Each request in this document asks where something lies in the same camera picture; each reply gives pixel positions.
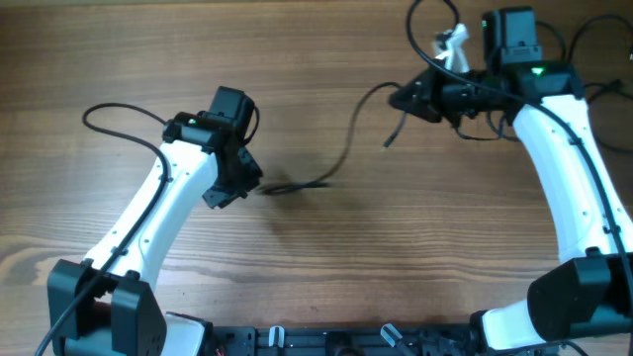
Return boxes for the thin black usb cable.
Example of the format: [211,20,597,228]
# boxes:
[256,81,411,197]

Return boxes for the thick black cable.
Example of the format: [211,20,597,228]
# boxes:
[536,13,633,65]

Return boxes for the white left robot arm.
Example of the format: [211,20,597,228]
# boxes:
[37,87,263,355]

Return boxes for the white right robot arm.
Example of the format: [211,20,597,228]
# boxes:
[389,7,632,355]

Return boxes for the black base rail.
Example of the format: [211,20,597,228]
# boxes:
[201,323,478,356]

